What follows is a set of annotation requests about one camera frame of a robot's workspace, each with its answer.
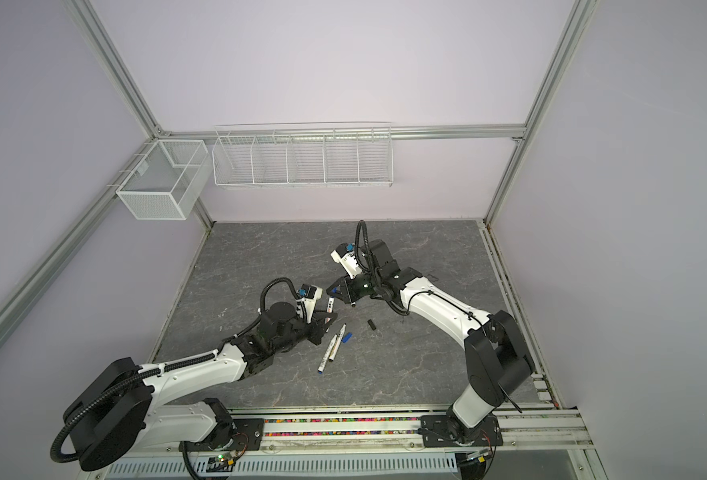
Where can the aluminium frame beam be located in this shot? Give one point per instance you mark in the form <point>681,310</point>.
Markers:
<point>31,288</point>
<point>455,131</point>

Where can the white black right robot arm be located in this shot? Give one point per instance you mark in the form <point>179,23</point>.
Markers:
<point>497,358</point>

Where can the right aluminium frame post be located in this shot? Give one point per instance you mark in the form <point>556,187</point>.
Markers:
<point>577,22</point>

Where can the white marker blue end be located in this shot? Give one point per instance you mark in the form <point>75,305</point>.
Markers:
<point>327,353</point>

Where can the white wire shelf basket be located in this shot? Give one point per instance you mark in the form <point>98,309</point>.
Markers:
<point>317,154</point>

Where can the aluminium corner frame post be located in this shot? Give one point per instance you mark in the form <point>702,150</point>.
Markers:
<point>88,23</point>

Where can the white mesh box basket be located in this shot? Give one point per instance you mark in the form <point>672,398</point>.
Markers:
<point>167,181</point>

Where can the white vented cable duct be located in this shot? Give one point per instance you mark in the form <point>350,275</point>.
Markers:
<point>290,466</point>

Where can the left aluminium frame beam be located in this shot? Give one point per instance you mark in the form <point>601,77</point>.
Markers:
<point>31,288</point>

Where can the back aluminium frame beam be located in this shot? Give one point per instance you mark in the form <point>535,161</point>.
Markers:
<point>455,131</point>

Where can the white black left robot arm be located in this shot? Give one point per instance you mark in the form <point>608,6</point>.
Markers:
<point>131,406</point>

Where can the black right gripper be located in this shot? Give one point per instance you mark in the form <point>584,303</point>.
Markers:
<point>348,295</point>

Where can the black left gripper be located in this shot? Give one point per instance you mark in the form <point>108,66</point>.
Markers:
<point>317,327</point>

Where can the white marker black end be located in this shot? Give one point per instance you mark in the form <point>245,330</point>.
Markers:
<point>342,332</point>

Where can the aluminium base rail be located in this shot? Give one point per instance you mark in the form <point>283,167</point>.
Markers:
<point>390,429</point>

